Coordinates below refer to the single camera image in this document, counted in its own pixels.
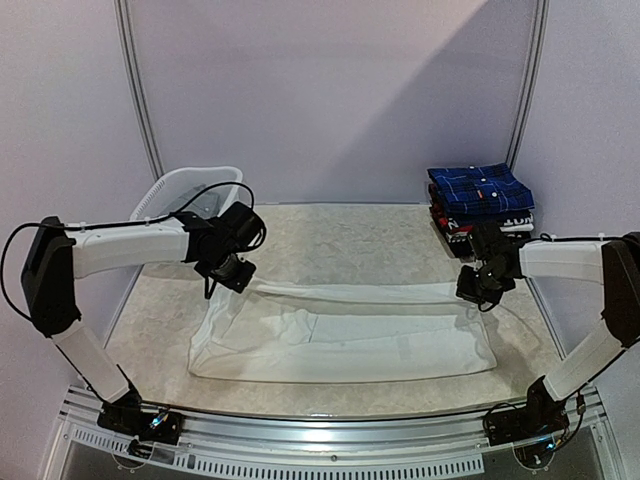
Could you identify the right wall aluminium profile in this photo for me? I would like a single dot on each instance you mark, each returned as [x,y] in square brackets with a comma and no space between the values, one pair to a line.
[528,84]

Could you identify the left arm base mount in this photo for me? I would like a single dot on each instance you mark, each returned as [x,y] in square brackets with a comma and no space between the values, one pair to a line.
[146,428]

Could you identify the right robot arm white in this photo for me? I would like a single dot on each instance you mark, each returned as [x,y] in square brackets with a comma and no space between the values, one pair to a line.
[589,285]

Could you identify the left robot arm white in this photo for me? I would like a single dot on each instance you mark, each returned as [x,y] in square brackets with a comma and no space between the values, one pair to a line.
[71,271]

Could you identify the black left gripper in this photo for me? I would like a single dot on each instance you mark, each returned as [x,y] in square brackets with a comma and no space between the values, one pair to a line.
[239,284]

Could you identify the white cloth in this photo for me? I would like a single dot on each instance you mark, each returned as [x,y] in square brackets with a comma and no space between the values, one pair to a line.
[339,334]

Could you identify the blue plaid shirt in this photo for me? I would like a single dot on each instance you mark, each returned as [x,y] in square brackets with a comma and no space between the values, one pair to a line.
[486,190]

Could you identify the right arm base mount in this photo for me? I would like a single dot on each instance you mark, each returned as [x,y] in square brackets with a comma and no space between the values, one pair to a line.
[539,429]

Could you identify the white folded garment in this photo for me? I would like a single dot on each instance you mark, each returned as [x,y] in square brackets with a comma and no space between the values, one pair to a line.
[515,230]

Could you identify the left wall aluminium profile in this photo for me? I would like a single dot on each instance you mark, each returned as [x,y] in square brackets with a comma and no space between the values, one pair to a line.
[133,73]

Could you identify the grey folded garment in basket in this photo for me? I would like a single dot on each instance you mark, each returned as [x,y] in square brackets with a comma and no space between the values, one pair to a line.
[205,205]

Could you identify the wall aluminium profile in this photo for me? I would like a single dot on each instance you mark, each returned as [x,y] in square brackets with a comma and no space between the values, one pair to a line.
[133,73]
[528,84]

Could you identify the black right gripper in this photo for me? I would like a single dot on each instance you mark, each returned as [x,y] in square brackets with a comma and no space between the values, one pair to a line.
[470,292]

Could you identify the aluminium front rail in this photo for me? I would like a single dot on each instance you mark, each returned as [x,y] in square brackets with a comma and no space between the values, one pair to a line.
[228,446]

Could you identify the red black folded garment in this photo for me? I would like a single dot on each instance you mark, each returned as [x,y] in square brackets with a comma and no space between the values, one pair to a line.
[437,207]

